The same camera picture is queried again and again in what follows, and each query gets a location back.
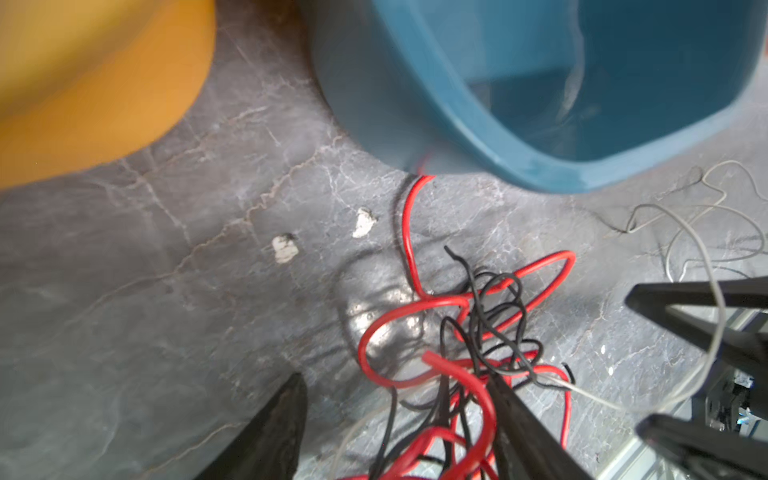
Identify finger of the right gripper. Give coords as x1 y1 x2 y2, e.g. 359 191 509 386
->
635 414 767 479
623 277 768 376

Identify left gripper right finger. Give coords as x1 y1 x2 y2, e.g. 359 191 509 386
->
487 376 591 480

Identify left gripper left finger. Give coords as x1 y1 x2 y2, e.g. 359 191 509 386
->
196 373 308 480

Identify red black wires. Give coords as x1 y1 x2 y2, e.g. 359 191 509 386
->
341 173 577 480

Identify teal plastic bin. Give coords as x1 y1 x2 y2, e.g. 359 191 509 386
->
299 1 767 194

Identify left yellow plastic bin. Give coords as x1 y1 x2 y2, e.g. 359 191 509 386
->
1 1 216 188

